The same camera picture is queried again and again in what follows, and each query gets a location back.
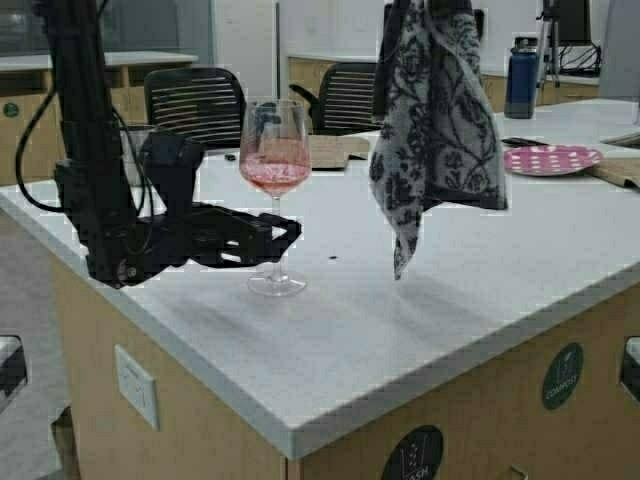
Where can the robot base left corner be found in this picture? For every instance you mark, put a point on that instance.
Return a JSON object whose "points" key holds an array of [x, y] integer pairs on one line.
{"points": [[14, 370]]}

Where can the brown cardboard piece right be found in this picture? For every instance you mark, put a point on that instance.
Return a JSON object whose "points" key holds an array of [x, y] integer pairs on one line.
{"points": [[621, 172]]}

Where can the right black mesh chair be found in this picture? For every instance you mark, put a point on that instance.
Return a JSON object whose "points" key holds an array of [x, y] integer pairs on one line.
{"points": [[344, 103]]}

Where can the wine glass with red liquid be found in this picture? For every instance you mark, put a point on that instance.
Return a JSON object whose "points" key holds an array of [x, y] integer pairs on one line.
{"points": [[275, 158]]}

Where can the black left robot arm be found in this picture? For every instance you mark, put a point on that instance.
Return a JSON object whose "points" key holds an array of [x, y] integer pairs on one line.
{"points": [[124, 248]]}

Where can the island wooden cabinet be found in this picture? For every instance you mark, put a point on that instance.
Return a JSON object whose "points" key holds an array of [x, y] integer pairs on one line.
{"points": [[492, 417]]}

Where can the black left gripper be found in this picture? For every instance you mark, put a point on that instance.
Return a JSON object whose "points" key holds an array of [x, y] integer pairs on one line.
{"points": [[212, 236]]}

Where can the black mesh chair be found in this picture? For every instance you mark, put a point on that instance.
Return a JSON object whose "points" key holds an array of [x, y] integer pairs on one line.
{"points": [[204, 103], [344, 103]]}

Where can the left black mesh chair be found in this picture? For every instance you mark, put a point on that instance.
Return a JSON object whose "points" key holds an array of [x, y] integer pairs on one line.
{"points": [[204, 103]]}

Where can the white island outlet plate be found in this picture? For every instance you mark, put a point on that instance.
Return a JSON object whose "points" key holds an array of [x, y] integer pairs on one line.
{"points": [[137, 386]]}

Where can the pink polka dot plate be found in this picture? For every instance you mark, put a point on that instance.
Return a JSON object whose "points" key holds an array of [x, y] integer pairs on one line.
{"points": [[552, 160]]}

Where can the blue water bottle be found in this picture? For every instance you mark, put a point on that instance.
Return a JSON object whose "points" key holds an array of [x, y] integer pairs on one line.
{"points": [[521, 86]]}

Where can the robot base right corner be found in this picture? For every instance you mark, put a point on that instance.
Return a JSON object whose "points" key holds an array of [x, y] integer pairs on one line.
{"points": [[630, 367]]}

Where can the green trash sticker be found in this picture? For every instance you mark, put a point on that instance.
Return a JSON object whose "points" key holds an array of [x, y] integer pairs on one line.
{"points": [[417, 456]]}

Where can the floral grey black towel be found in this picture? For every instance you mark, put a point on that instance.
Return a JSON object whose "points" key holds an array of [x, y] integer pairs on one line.
{"points": [[438, 142]]}

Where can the brown cardboard sheet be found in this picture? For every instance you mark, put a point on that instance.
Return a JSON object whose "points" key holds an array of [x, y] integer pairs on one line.
{"points": [[333, 153]]}

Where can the green compost sticker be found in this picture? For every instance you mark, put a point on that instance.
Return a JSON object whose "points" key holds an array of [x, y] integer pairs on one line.
{"points": [[562, 376]]}

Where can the camera tripod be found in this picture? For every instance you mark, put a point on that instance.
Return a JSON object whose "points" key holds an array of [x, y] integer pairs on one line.
{"points": [[548, 43]]}

